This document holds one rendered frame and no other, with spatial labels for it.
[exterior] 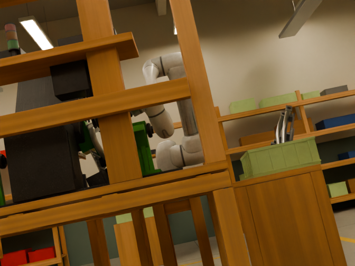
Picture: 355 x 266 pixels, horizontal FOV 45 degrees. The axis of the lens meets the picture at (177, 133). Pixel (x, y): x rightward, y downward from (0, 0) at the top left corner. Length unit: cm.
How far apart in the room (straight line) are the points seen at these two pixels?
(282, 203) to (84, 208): 120
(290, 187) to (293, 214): 16
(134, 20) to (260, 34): 246
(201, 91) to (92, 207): 70
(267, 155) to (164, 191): 94
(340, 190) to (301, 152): 521
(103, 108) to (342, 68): 734
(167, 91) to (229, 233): 67
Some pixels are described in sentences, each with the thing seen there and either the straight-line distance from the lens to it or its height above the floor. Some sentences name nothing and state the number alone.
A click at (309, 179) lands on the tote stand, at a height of 71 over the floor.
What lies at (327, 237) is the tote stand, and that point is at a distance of 263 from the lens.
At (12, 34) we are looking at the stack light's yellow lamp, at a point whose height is 167.
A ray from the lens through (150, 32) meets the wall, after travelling 847.
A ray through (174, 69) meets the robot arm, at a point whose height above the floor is 156.
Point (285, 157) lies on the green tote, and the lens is 265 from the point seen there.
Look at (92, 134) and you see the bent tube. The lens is 223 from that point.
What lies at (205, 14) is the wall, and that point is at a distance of 865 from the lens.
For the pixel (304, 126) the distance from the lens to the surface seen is 776.
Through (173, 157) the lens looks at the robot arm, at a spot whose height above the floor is 104.
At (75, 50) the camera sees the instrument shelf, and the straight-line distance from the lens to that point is 202.
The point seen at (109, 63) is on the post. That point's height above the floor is 142.
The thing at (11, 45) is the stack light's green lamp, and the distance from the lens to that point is 219.
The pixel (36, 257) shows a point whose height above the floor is 33.
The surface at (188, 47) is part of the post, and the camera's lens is 200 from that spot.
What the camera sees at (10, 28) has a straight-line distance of 222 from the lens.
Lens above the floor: 75
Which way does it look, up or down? 9 degrees up
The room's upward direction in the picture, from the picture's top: 12 degrees counter-clockwise
